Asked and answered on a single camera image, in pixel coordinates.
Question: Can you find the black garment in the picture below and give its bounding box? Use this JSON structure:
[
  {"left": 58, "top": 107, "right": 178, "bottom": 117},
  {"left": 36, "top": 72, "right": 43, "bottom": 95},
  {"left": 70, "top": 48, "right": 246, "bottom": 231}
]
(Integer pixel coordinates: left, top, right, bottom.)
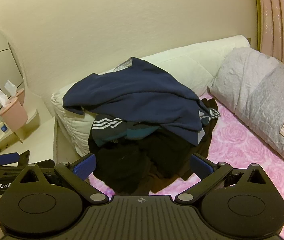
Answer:
[{"left": 88, "top": 135, "right": 195, "bottom": 195}]

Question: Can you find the pink rose blanket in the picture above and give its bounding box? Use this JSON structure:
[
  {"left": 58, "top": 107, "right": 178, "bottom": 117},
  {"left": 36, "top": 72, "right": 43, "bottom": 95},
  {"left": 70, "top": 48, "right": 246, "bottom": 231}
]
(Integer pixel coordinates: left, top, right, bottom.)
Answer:
[{"left": 88, "top": 92, "right": 284, "bottom": 240}]

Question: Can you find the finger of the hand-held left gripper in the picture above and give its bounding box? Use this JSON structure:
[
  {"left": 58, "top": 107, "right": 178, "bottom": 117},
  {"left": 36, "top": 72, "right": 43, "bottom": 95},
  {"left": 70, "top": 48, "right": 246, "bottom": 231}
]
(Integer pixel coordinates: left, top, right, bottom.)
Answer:
[
  {"left": 0, "top": 166, "right": 24, "bottom": 180},
  {"left": 0, "top": 151, "right": 30, "bottom": 167}
]

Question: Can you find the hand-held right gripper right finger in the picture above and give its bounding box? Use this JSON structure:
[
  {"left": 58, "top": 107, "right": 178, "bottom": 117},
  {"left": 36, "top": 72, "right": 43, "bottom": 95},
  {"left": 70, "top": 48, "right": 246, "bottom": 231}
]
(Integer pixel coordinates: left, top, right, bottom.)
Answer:
[{"left": 175, "top": 153, "right": 270, "bottom": 203}]

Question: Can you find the teal garment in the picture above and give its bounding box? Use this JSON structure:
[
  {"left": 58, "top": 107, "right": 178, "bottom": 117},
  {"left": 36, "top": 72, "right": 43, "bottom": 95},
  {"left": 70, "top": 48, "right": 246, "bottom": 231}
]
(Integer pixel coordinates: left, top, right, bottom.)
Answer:
[{"left": 96, "top": 126, "right": 162, "bottom": 147}]

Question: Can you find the white tissue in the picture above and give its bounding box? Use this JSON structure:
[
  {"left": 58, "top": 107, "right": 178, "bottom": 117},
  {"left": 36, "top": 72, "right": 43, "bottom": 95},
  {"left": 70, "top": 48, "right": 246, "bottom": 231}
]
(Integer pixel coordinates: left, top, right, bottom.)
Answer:
[{"left": 0, "top": 89, "right": 9, "bottom": 108}]

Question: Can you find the black and white striped cloth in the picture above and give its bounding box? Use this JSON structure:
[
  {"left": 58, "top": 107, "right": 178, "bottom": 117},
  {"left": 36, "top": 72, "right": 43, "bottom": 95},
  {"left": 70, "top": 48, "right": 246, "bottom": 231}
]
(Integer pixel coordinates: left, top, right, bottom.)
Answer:
[{"left": 198, "top": 107, "right": 221, "bottom": 125}]

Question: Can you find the cream dressing table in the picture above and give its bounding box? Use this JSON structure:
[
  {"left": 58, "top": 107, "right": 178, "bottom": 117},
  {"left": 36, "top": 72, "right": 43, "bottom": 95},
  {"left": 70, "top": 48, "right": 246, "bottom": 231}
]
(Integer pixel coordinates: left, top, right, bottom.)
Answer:
[{"left": 0, "top": 90, "right": 57, "bottom": 170}]

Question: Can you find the black jacket with white stripes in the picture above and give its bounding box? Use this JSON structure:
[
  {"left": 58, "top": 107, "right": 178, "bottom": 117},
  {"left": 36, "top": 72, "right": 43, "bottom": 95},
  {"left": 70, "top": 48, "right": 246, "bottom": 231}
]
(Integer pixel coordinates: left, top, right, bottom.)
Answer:
[{"left": 89, "top": 115, "right": 127, "bottom": 145}]

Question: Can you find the pink tissue box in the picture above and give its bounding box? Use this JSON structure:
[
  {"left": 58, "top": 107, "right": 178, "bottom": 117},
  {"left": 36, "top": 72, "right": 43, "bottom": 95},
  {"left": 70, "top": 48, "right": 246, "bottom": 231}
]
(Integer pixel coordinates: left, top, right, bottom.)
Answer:
[{"left": 0, "top": 97, "right": 29, "bottom": 132}]

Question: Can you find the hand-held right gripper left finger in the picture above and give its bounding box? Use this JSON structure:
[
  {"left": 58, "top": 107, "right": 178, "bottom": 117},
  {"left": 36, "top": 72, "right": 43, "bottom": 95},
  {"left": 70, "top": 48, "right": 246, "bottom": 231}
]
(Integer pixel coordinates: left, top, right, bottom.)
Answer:
[{"left": 14, "top": 153, "right": 109, "bottom": 203}]

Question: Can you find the cream folded quilt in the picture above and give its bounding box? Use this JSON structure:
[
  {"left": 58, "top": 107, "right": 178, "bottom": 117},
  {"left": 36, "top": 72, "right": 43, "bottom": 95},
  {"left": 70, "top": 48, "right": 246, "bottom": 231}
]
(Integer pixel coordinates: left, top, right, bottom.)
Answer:
[{"left": 51, "top": 34, "right": 251, "bottom": 157}]

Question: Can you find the navy blue garment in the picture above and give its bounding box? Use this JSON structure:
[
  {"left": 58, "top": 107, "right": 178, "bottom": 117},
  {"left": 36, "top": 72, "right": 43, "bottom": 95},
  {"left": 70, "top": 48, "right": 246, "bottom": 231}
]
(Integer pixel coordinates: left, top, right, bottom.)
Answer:
[{"left": 62, "top": 57, "right": 206, "bottom": 147}]

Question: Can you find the dark brown garment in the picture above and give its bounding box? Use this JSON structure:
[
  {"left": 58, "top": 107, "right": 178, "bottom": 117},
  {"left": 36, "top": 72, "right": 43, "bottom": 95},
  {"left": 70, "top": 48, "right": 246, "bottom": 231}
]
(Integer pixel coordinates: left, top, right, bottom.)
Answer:
[{"left": 147, "top": 97, "right": 218, "bottom": 193}]

